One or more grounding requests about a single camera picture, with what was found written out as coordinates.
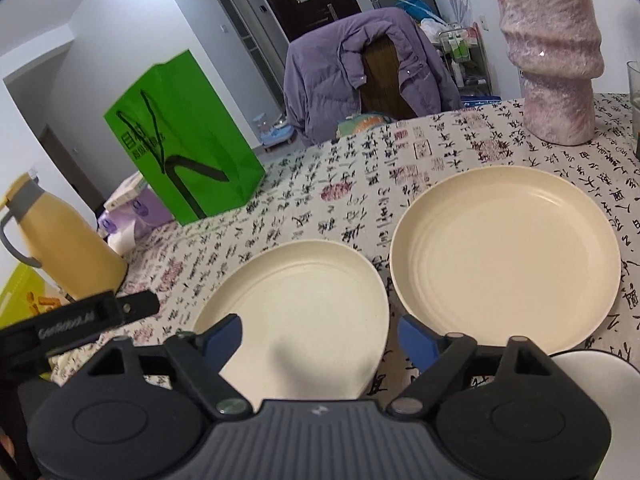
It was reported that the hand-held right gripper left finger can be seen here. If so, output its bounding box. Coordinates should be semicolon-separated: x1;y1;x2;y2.
82;312;253;418

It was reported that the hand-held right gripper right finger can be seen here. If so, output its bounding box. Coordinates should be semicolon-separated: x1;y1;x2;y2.
389;314;566;417

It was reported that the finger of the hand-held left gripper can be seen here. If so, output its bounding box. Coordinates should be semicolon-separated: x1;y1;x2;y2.
116;289;161;322

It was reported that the cream plate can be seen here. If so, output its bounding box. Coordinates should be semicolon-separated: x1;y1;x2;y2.
390;166;622;357
192;240;391;400

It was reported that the white bowl with black rim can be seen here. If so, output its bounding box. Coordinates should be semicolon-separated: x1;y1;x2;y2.
549;349;640;466

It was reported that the yellow-green snack box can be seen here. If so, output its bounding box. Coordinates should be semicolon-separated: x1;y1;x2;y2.
0;262;68;331

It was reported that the white tissue paper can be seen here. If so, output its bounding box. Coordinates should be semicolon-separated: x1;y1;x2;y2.
107;227;138;256

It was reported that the yellow thermos jug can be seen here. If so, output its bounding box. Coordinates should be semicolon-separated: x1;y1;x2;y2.
0;171;129;301

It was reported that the purple tissue pack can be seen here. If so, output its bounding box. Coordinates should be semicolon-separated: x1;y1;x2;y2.
97;180;176;241

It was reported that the white flat box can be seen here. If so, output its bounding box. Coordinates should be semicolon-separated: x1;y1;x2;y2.
103;170;148;211

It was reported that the printed tablecloth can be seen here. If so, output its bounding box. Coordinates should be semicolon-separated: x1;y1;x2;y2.
47;91;640;411

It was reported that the green paper bag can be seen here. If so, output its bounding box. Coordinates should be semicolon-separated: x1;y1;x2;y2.
103;49;267;227

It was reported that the patterned seat cushion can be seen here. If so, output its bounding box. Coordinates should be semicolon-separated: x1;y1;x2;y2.
336;112;396;138

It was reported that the wooden chair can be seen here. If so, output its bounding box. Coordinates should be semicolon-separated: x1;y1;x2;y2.
361;35;416;116

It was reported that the purple padded jacket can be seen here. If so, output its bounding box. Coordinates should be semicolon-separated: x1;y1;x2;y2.
283;7;463;146

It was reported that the grey interior doorway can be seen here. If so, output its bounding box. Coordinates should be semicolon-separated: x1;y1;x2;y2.
202;0;281;111

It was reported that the pink textured vase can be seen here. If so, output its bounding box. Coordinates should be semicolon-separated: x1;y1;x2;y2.
487;0;606;147

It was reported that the white plastic bag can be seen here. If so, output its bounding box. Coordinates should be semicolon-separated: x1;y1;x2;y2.
419;17;448;41

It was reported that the glass cup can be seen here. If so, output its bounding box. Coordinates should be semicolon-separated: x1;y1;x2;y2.
626;60;640;161

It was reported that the dark entrance door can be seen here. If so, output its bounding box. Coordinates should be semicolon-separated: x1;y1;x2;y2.
252;0;361;41

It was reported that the blue plastic bag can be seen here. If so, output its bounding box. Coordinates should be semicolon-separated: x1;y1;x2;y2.
392;0;443;23

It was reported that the wire rack with bottles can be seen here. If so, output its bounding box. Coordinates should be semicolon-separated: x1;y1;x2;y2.
439;22;493;98

